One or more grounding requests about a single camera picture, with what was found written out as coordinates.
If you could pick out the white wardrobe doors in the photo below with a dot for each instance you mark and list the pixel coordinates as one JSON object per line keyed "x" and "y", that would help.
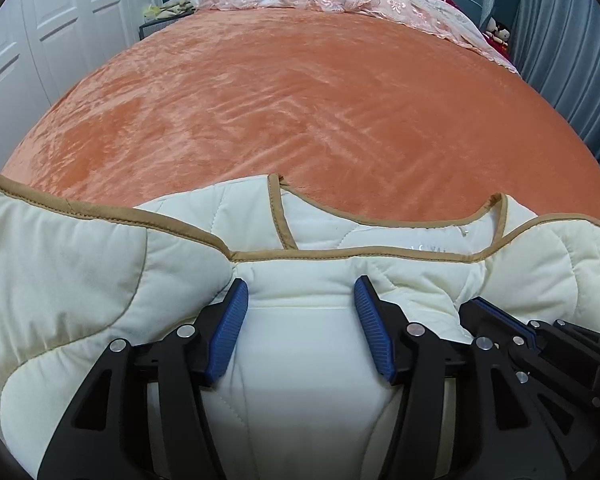
{"x": 55, "y": 35}

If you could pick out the cream quilted jacket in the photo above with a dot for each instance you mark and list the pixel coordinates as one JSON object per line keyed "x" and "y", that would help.
{"x": 55, "y": 270}

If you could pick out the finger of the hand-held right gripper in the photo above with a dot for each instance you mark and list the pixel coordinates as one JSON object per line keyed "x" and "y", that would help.
{"x": 485, "y": 319}
{"x": 512, "y": 321}

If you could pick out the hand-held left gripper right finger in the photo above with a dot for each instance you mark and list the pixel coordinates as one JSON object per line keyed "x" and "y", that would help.
{"x": 375, "y": 332}

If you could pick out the plush dolls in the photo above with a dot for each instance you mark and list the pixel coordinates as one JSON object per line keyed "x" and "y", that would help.
{"x": 497, "y": 35}

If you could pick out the dark nightstand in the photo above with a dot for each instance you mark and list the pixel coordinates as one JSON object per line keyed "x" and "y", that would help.
{"x": 152, "y": 29}

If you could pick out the grey-blue curtain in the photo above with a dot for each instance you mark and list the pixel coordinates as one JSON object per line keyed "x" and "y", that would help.
{"x": 570, "y": 60}

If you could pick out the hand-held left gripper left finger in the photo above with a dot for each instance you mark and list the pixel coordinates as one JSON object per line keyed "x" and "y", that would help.
{"x": 227, "y": 332}

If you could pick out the orange plush blanket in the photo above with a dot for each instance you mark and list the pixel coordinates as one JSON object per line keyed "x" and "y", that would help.
{"x": 300, "y": 110}

